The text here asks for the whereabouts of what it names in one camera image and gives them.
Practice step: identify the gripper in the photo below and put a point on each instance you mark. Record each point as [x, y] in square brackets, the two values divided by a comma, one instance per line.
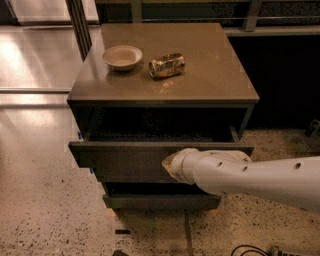
[177, 165]

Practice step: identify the dark top drawer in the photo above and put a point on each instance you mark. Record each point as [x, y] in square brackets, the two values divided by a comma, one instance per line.
[139, 161]

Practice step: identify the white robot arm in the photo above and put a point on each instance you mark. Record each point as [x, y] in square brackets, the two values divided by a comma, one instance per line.
[294, 182]

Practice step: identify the brown drawer cabinet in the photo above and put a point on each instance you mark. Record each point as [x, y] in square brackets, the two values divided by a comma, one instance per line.
[209, 98]

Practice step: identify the black floor object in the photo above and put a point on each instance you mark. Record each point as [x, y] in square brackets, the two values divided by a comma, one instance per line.
[122, 231]

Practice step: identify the crushed gold can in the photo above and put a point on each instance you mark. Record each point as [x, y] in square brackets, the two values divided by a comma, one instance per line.
[167, 66]

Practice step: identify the white paper bowl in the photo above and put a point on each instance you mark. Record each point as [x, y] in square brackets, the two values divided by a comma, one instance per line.
[122, 57]

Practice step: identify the metal railing shelf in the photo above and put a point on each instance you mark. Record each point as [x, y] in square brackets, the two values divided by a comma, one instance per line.
[289, 23]

